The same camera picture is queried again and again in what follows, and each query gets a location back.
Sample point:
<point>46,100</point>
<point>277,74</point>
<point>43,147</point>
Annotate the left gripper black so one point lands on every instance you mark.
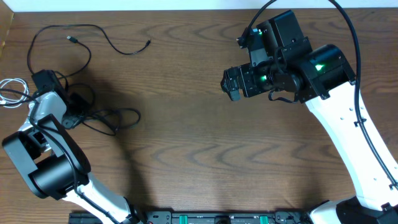
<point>85,104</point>

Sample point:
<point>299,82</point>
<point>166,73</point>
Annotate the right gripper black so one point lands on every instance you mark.
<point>244,72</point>

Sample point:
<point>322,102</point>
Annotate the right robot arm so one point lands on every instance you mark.
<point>282,59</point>

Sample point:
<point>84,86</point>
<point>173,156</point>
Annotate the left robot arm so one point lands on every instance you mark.
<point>53,165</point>

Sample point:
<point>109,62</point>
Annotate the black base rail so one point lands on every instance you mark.
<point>280,217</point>

